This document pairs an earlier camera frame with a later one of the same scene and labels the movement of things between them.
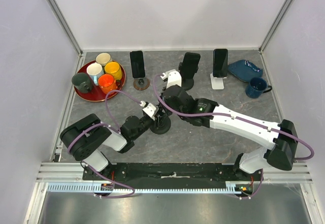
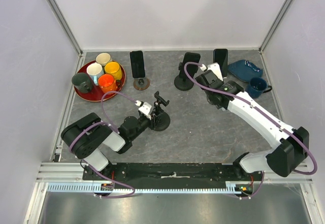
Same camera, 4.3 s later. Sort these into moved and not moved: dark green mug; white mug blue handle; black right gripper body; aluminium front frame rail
Moved: black right gripper body
Not moved: aluminium front frame rail; white mug blue handle; dark green mug
